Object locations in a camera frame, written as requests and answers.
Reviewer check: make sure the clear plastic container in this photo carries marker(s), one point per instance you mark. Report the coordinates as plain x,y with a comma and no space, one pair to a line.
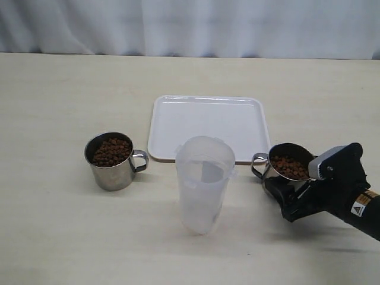
204,167

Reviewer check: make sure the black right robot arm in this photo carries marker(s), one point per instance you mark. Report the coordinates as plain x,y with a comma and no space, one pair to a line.
360,211

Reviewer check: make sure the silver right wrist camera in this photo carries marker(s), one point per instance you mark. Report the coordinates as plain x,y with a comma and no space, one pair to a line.
323,165

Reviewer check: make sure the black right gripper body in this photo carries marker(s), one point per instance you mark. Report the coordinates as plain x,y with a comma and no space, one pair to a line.
332,193

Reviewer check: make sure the brown kibble pellets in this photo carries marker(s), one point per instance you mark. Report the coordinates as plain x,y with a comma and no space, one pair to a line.
289,167

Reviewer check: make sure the steel mug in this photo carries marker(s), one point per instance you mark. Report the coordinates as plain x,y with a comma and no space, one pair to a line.
122,175
262,168

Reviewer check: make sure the white curtain backdrop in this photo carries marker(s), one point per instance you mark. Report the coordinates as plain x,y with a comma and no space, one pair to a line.
224,29

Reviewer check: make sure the white plastic tray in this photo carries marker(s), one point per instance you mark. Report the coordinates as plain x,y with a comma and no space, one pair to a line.
238,121

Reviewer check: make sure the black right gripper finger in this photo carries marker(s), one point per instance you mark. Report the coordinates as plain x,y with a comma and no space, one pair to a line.
283,190

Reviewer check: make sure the brown kibble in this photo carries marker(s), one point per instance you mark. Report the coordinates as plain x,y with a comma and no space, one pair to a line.
112,152

